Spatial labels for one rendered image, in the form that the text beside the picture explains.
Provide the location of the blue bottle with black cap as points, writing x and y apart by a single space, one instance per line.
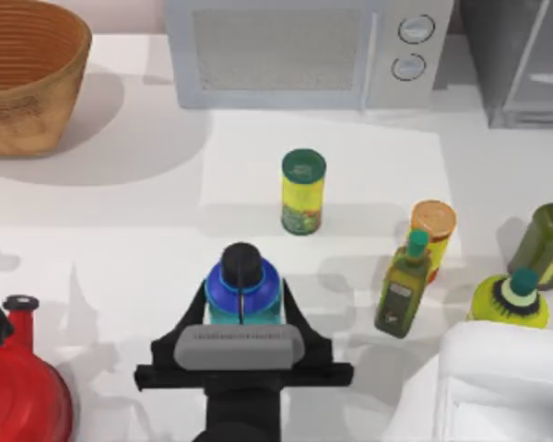
226 299

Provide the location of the pale grey rounded box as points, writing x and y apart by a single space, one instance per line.
239 347

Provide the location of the small green oil bottle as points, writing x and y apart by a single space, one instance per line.
398 294

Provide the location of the yellow can with green lid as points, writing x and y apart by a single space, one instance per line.
302 198

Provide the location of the red bottle with black cap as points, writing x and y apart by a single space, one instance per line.
18 391

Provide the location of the yellow can with orange lid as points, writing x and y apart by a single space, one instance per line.
435 218

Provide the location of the yellow-green bottle with green cap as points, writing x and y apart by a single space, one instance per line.
488 304

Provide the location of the pale microwave oven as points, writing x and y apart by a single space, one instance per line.
401 94

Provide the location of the large dark green bottle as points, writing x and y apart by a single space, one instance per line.
546 244

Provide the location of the pale microwave door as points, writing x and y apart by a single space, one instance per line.
276 48

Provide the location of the round microwave knob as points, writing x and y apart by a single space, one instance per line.
408 67
416 27

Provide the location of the woven brown basket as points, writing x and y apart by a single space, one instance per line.
23 92

